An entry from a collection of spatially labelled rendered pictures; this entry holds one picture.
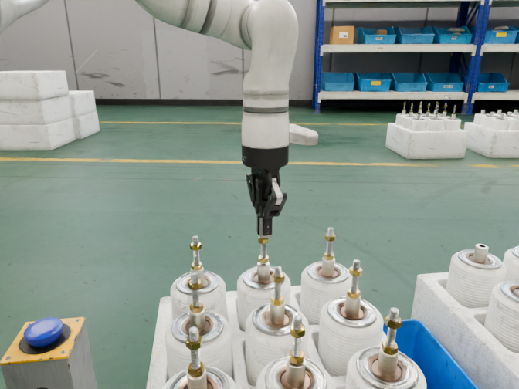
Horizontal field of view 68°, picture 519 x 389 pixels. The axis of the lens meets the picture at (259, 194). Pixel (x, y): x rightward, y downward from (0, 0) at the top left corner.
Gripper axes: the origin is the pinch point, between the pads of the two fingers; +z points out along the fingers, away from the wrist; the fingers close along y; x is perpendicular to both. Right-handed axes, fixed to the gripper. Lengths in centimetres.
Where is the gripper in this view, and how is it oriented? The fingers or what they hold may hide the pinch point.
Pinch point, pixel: (264, 225)
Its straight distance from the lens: 65.7
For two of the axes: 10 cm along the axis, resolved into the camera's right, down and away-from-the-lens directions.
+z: 0.0, 9.4, 3.3
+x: 9.4, -1.1, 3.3
